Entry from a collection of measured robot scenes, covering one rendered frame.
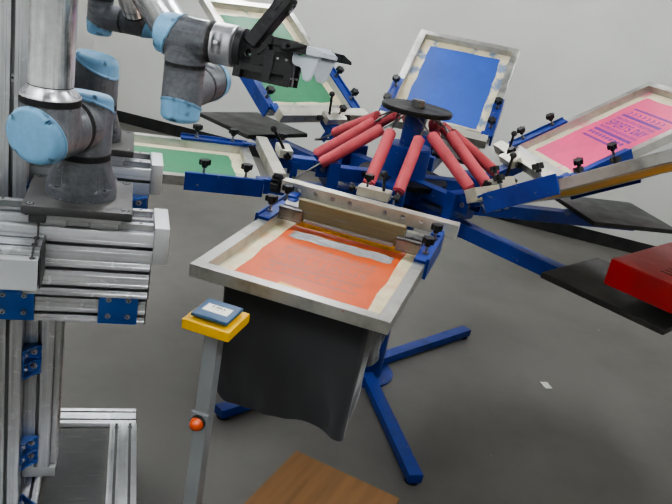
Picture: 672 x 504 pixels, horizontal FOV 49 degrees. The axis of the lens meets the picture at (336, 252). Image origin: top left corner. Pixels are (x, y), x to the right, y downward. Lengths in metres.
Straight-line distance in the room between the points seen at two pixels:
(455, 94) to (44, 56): 2.96
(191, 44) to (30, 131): 0.36
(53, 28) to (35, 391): 1.07
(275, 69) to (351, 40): 5.40
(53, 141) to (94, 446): 1.40
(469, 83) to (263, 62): 2.96
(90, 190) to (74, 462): 1.18
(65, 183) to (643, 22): 5.39
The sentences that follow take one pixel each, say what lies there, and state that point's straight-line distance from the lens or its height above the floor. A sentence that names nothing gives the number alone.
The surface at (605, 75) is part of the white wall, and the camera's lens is 6.50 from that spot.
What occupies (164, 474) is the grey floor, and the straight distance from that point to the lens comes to 2.90.
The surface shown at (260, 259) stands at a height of 0.96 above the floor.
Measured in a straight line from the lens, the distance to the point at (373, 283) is 2.26.
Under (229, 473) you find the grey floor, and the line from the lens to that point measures 2.93.
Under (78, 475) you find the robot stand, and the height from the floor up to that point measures 0.21.
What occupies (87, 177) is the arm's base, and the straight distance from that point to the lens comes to 1.68.
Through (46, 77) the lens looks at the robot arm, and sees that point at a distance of 1.53.
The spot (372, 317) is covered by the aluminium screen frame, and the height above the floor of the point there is 0.99.
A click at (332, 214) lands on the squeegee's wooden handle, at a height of 1.04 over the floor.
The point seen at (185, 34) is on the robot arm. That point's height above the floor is 1.66.
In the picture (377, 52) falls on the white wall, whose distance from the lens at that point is 6.68.
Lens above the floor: 1.83
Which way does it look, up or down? 21 degrees down
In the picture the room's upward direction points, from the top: 11 degrees clockwise
